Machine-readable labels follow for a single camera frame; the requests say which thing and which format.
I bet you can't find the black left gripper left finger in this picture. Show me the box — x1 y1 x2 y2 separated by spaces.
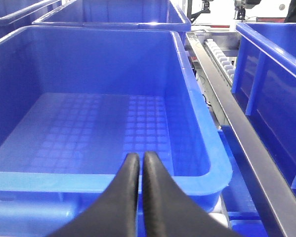
49 153 140 237

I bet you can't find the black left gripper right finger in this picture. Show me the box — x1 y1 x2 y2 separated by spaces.
142 152 239 237

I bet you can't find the large blue plastic bin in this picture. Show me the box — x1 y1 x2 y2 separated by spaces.
0 26 232 237

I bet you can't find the blue plastic bin right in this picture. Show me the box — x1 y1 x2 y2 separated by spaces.
232 23 296 193

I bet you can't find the blue plastic bin behind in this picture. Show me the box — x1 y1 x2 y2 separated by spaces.
33 0 191 39

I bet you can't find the grey roller conveyor rail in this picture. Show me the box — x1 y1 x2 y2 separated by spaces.
186 33 296 237

